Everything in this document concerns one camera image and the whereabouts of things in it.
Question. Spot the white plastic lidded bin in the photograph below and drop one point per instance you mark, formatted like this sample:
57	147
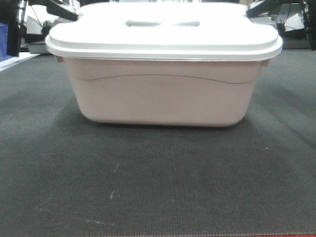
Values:
164	63

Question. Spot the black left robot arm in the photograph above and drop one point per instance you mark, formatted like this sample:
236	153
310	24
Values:
13	14

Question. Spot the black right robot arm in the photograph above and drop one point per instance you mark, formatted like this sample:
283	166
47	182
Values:
295	20

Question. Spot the dark grey floor mat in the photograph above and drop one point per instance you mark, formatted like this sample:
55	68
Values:
62	175

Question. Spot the blue crate at left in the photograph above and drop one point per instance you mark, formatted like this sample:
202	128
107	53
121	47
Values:
3	41

